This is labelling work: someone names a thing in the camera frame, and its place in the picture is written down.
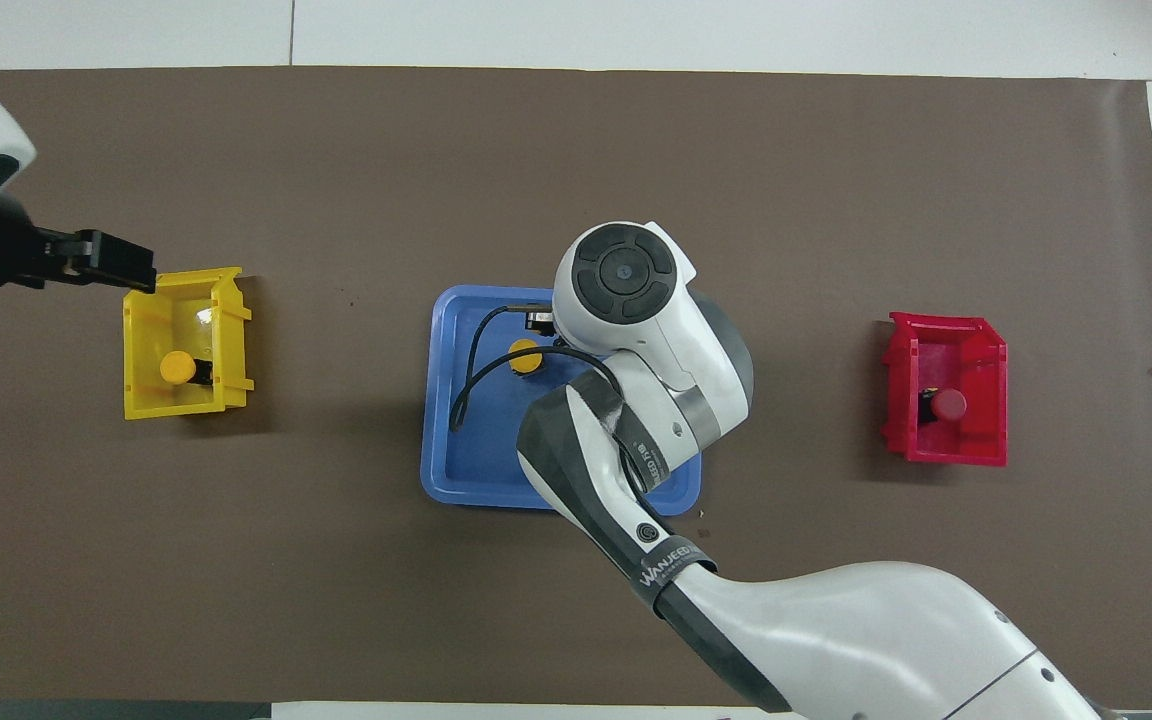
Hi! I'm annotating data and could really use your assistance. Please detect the brown table mat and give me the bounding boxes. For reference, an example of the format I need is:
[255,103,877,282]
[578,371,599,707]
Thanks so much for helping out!
[0,66,1152,709]

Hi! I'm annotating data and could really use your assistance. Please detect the blue plastic tray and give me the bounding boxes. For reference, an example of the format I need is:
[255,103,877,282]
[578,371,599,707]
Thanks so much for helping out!
[420,285,705,517]

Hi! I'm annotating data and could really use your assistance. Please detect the yellow plastic storage bin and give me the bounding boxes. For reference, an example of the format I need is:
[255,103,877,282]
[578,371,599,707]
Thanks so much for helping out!
[123,266,255,421]

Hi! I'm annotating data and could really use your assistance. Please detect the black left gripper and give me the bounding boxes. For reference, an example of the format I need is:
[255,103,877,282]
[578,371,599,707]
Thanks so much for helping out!
[36,230,157,294]

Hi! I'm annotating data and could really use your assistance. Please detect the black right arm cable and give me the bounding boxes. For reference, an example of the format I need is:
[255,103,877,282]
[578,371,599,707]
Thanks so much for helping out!
[449,305,652,496]

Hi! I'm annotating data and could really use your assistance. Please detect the red push button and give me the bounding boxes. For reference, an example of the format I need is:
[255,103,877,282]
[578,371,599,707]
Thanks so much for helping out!
[920,388,969,423]

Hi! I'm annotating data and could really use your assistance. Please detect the red plastic storage bin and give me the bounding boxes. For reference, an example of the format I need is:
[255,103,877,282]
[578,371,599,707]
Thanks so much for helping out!
[881,312,1009,468]

